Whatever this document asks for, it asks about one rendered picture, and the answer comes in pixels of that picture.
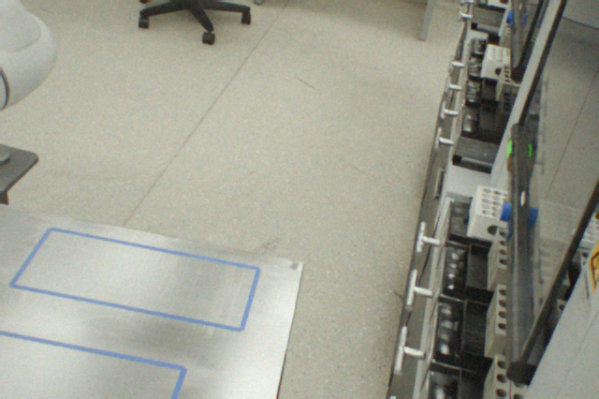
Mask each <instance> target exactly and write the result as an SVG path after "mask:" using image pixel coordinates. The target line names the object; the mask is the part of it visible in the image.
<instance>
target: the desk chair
mask: <svg viewBox="0 0 599 399"><path fill-rule="evenodd" d="M169 1H171V2H168V3H164V4H160V5H157V6H153V7H146V8H144V9H142V10H141V11H140V12H139V27H140V28H142V26H144V28H149V25H150V17H152V16H157V15H162V14H168V13H173V12H178V10H179V11H183V9H189V11H190V12H191V13H192V14H193V16H194V17H195V18H196V19H197V20H198V22H199V23H200V24H202V25H203V27H204V29H205V30H207V31H208V32H205V33H204V34H203V38H202V42H203V43H206V45H207V44H208V45H211V46H212V45H213V42H214V34H212V31H213V24H212V22H211V20H210V19H209V17H208V15H207V14H206V12H205V11H204V8H205V10H215V11H226V12H237V13H242V18H241V23H245V22H247V23H250V22H251V13H250V8H249V6H246V5H242V4H235V3H229V2H224V1H217V0H169ZM140 16H141V17H140Z"/></svg>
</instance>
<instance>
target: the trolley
mask: <svg viewBox="0 0 599 399"><path fill-rule="evenodd" d="M304 266H305V264H304V262H300V261H294V260H293V259H285V258H280V257H275V256H270V255H265V254H260V253H254V252H249V251H244V250H240V249H234V248H229V247H224V246H220V245H214V244H204V243H200V242H194V241H189V240H185V239H184V238H180V237H174V236H168V235H164V234H158V233H153V232H149V231H144V230H138V229H129V228H123V227H118V226H113V225H109V224H103V223H98V222H94V221H87V220H82V219H78V218H72V217H67V215H62V214H53V213H48V212H41V211H37V210H32V209H26V208H22V207H17V206H11V205H6V204H0V399H279V397H280V391H281V386H282V380H283V375H284V370H285V360H286V353H287V349H288V343H289V338H290V333H291V328H292V324H293V319H294V314H295V309H296V304H298V298H299V294H300V286H301V281H302V276H303V271H304Z"/></svg>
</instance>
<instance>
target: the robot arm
mask: <svg viewBox="0 0 599 399"><path fill-rule="evenodd" d="M57 54H58V49H57V43H56V40H55V37H54V34H53V33H52V32H51V30H50V29H49V28H48V26H47V25H46V23H44V22H43V21H42V20H40V19H39V18H38V17H36V16H35V15H33V14H31V13H29V12H28V11H27V9H25V7H24V6H23V5H22V4H21V2H20V1H19V0H0V112H1V110H5V109H7V108H9V107H11V106H13V105H14V104H16V103H18V102H20V101H22V100H23V99H25V98H26V97H28V96H29V95H31V94H32V93H33V91H35V90H36V89H37V88H38V87H39V86H40V85H41V84H42V83H43V82H44V81H45V80H46V79H47V78H48V77H49V76H50V75H51V72H52V70H53V68H54V66H55V63H56V60H57ZM9 161H10V154H9V153H8V152H6V151H0V168H1V167H2V166H5V165H6V164H8V162H9Z"/></svg>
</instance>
